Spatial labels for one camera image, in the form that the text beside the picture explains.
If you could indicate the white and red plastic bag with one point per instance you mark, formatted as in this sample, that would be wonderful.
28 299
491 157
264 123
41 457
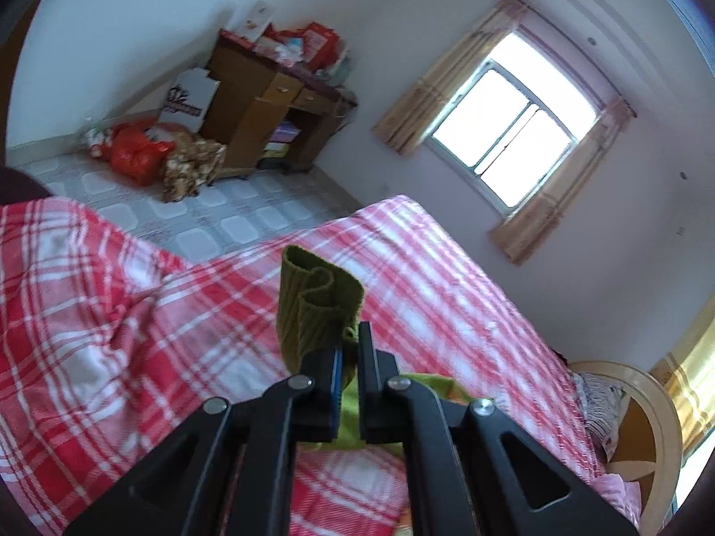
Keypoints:
98 142

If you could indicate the green knitted sweater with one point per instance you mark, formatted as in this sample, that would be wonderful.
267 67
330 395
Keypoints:
313 301

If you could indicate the wooden desk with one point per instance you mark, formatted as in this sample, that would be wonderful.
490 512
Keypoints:
240 100

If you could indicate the pink blanket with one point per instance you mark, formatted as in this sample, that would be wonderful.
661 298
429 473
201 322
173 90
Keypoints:
617 497

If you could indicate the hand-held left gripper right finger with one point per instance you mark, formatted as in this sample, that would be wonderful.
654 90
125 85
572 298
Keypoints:
371 396

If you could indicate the striped pillow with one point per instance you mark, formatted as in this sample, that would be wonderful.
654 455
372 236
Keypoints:
600 407

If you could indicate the dark cloth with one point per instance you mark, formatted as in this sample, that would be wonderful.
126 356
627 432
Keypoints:
22 187

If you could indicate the white framed window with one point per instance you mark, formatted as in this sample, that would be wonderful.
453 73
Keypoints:
503 111

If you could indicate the yellow curtain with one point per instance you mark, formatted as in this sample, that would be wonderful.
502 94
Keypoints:
692 379

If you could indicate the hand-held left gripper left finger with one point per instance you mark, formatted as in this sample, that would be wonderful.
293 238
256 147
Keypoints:
337 391

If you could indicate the red plaid bed sheet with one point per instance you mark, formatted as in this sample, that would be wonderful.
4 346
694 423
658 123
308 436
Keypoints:
139 346

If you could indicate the white printed cardboard box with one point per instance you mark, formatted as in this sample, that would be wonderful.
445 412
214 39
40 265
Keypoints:
193 100

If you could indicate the red gift box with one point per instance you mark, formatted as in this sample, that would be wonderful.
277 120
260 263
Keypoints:
323 44

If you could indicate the stack of books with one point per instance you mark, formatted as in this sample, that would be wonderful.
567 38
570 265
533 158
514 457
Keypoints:
282 142

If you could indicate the cream and brown headboard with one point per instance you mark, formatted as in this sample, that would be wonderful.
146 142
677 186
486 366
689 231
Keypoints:
648 419

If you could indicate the brown patterned bag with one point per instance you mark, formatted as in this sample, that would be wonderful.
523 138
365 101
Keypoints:
190 167

